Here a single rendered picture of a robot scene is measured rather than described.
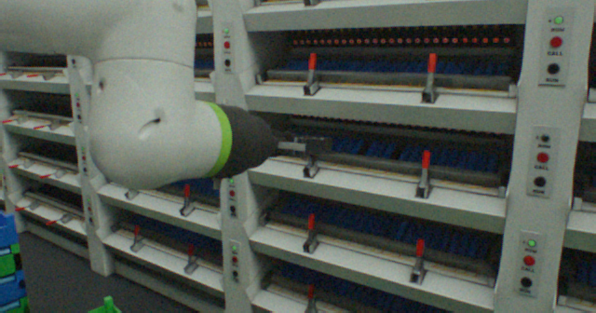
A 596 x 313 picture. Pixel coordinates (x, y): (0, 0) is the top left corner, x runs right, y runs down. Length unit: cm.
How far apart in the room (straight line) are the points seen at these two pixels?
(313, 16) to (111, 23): 57
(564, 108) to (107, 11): 68
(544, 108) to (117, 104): 65
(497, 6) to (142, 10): 59
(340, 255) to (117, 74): 74
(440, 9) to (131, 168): 61
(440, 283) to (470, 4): 55
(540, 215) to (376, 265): 37
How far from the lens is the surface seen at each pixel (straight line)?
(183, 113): 43
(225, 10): 108
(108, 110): 43
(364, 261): 101
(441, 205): 86
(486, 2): 81
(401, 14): 85
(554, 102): 80
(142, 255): 155
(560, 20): 79
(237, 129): 50
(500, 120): 81
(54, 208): 207
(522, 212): 84
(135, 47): 43
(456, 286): 96
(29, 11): 46
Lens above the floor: 81
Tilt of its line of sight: 12 degrees down
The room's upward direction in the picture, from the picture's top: straight up
